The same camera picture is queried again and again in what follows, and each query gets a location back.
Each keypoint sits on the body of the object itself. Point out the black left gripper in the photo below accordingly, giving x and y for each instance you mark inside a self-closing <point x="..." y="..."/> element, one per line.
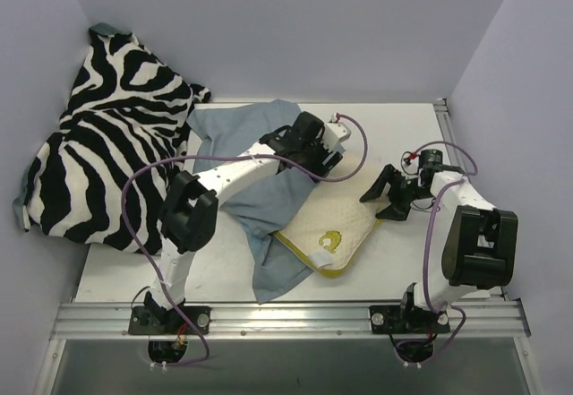
<point x="320" y="158"/>

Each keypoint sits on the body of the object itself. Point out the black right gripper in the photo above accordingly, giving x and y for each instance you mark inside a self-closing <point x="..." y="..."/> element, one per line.
<point x="400" y="190"/>

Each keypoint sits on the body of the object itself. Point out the cream pillow with yellow edge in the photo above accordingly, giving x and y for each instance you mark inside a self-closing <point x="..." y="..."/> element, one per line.
<point x="328" y="230"/>

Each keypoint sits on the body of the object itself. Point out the blue-grey fabric pillowcase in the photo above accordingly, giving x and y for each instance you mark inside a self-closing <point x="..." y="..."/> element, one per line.
<point x="264" y="201"/>

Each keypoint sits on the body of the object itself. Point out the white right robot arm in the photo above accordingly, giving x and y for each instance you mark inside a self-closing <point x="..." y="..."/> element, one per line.
<point x="479" y="251"/>

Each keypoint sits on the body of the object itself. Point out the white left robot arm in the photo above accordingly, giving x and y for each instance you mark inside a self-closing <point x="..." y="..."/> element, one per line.
<point x="190" y="211"/>

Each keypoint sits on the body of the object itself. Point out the zebra print cushion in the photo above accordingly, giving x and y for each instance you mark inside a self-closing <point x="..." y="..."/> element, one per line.
<point x="102" y="175"/>

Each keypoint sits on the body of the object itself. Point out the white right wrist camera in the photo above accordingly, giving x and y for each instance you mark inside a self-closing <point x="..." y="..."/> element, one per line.
<point x="408" y="158"/>

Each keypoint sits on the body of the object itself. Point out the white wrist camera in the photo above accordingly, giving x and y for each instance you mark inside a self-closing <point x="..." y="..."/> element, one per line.
<point x="408" y="158"/>
<point x="335" y="132"/>

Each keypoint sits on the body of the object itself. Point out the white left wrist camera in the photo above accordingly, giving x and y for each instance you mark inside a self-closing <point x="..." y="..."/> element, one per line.
<point x="335" y="132"/>

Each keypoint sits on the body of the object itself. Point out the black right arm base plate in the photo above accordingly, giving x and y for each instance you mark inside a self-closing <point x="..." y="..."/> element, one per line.
<point x="392" y="319"/>

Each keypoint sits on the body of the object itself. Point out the aluminium extrusion rail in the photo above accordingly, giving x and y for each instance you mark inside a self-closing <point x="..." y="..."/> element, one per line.
<point x="491" y="318"/>

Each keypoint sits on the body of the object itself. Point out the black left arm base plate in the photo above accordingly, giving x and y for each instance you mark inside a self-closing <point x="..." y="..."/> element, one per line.
<point x="143" y="323"/>

